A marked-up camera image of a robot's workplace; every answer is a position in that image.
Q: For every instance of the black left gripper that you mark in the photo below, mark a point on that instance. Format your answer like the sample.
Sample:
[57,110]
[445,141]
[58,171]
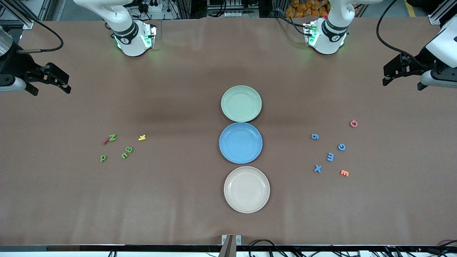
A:
[420,60]

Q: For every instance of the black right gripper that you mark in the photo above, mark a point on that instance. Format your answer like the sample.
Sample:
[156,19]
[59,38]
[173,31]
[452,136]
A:
[17,63]

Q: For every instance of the green letter N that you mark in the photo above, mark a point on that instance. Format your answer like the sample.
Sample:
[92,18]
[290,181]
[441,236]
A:
[113,137]
[124,155]

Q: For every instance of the blue letter c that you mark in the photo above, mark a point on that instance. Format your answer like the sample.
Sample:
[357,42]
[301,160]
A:
[341,146]

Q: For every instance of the green letter B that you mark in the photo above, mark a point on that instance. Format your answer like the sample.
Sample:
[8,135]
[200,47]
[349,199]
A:
[129,149]

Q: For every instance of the blue letter m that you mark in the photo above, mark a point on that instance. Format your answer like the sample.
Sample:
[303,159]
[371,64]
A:
[330,156]

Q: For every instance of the blue letter X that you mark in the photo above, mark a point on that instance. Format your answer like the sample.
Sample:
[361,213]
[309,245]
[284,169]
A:
[317,168]

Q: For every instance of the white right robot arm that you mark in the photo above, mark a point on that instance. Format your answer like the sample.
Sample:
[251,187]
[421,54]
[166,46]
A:
[128,39]

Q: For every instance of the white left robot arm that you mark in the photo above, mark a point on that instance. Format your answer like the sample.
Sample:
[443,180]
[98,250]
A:
[330,35]

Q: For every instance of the red letter G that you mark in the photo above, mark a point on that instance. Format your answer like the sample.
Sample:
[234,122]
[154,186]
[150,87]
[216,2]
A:
[353,123]

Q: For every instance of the yellow letter K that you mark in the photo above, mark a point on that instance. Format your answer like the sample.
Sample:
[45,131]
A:
[142,137]

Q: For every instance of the orange bag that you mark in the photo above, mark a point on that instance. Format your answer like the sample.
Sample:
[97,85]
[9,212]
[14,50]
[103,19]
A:
[303,9]

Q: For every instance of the orange letter E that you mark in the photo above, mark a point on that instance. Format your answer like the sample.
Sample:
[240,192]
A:
[344,173]

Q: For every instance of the white power strip with plugs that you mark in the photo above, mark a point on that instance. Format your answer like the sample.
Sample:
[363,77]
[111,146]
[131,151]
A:
[151,7]

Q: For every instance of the light green plate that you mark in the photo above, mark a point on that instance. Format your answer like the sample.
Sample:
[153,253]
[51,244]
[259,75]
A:
[241,104]

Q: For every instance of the long white power strip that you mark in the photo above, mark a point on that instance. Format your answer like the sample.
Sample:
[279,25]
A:
[241,14]

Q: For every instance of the blue plate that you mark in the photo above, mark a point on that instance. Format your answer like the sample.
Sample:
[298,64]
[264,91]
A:
[240,143]

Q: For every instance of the beige plate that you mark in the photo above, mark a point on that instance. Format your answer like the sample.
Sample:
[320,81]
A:
[246,189]

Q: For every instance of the black table edge rail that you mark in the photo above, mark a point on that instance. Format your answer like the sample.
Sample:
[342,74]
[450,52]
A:
[107,248]

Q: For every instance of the grey metal bracket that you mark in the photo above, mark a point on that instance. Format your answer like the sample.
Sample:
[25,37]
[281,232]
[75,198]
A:
[231,244]

